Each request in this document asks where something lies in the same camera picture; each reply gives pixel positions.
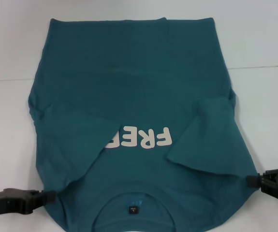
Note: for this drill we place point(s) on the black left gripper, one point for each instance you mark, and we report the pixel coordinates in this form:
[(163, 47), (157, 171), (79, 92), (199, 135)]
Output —
[(8, 200)]

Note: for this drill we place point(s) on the teal T-shirt with FREE print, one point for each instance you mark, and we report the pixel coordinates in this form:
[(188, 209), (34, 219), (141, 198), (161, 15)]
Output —
[(134, 84)]

